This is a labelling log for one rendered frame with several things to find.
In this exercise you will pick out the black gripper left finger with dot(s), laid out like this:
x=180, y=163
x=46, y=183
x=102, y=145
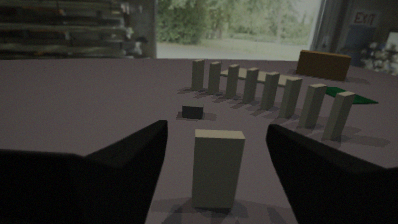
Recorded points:
x=113, y=185

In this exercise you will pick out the beige flat rectangular slab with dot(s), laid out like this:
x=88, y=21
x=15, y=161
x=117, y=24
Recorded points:
x=260, y=78

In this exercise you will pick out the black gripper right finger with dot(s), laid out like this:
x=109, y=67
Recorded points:
x=328, y=186

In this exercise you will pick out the brown rectangular block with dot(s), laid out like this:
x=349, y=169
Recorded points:
x=323, y=65

